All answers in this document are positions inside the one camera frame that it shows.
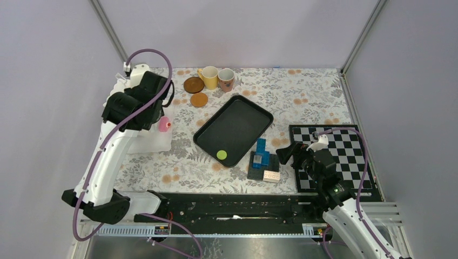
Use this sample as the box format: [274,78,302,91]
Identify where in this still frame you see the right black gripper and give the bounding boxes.
[275,141,321,185]

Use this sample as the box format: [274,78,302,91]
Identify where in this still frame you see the pink square cake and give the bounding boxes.
[158,116,171,132]

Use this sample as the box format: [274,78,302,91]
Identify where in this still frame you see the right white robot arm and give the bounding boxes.
[276,142,402,258]

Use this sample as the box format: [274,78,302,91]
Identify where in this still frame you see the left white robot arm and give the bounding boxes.
[62,71,174,224]

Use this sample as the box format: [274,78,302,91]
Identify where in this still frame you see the beige lego brick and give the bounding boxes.
[262,170,281,183]

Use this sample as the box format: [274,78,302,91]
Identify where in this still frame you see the blue lego block stack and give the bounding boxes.
[252,138,270,169]

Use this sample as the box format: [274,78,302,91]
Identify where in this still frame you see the black lego baseplate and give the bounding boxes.
[247,151,280,181]

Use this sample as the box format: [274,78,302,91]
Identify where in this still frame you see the black serving tray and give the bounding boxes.
[193,95,274,168]

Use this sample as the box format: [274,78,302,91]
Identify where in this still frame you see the dark brown round coaster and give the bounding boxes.
[183,77,205,94]

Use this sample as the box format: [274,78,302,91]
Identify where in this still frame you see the light brown round coaster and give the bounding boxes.
[190,92,208,107]

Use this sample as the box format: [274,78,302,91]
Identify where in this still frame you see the green round cookie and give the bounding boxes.
[216,150,227,160]

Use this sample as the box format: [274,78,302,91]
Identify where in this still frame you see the yellow mug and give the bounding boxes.
[197,66,218,90]

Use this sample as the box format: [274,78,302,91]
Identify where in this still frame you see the pink patterned mug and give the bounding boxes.
[218,68,235,92]

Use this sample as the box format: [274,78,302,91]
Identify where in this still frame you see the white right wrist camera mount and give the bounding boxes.
[306,134,329,152]

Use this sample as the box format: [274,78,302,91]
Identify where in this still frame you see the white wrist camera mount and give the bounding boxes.
[306,134,329,152]
[123,62,150,88]

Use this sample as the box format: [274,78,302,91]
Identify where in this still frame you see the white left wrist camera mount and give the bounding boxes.
[123,62,150,88]

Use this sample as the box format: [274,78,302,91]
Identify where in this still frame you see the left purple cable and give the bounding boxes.
[72,49,173,242]

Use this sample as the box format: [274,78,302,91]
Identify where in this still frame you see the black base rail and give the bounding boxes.
[155,193,327,235]

